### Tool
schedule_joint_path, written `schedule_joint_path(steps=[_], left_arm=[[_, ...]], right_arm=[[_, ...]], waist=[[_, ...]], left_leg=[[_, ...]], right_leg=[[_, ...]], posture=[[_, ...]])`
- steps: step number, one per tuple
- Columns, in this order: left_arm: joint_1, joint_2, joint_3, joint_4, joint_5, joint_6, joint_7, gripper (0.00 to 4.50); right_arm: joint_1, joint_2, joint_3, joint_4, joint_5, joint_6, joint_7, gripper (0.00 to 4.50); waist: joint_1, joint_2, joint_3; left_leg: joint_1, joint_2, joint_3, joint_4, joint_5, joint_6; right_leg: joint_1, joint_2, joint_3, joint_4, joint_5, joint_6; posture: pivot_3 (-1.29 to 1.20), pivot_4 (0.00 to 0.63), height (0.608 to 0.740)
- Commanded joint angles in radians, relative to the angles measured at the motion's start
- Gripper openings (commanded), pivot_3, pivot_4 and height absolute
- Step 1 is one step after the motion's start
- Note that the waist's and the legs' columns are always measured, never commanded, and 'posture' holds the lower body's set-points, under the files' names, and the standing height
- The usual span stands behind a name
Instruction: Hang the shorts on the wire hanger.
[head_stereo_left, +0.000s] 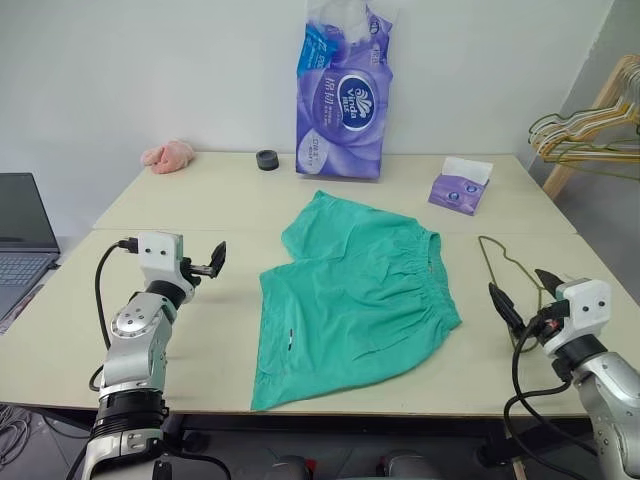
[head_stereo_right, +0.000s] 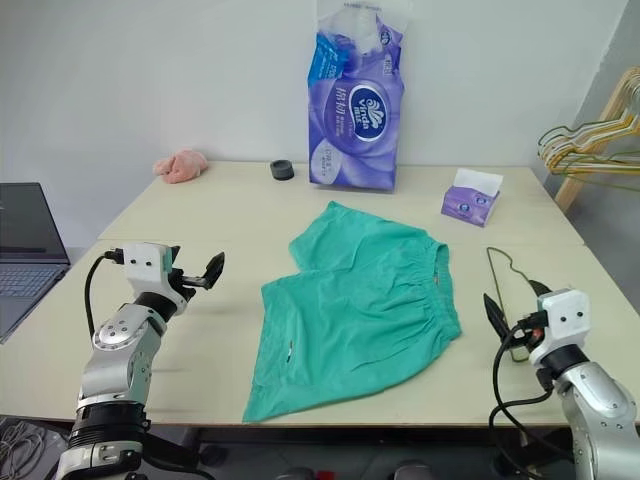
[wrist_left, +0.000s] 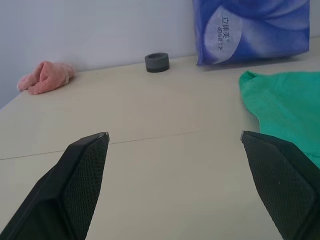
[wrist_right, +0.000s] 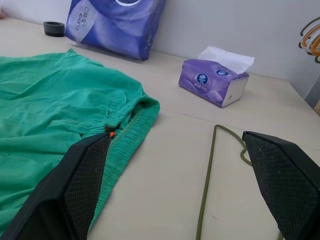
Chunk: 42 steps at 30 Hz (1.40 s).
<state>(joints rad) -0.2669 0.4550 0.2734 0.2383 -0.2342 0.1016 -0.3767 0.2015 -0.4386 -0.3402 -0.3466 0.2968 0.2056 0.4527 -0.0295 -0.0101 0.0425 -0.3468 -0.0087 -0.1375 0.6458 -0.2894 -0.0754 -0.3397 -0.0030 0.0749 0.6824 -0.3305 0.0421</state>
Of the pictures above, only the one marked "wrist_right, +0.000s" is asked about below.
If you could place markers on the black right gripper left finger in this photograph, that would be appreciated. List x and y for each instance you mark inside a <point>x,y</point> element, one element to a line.
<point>60,190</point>

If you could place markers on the purple tissue box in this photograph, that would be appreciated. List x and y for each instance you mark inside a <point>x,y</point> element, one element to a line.
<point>205,82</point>

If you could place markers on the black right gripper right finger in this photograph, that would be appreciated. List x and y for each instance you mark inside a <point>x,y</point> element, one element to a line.
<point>287,185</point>

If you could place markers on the green shorts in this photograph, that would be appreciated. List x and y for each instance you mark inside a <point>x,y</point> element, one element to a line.
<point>62,100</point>

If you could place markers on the black round cap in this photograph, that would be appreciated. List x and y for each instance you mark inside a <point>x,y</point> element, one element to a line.
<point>53,30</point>

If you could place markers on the purple toilet paper pack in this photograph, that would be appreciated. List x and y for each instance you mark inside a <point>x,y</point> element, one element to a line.
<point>112,25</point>

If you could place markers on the pink plush toy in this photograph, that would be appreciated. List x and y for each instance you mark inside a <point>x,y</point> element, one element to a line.
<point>2,14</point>

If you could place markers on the hangers on wooden rack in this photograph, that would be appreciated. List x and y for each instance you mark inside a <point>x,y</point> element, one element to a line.
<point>310,41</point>

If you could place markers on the bundle of coloured hangers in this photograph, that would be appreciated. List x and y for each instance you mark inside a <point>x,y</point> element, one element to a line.
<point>306,40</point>

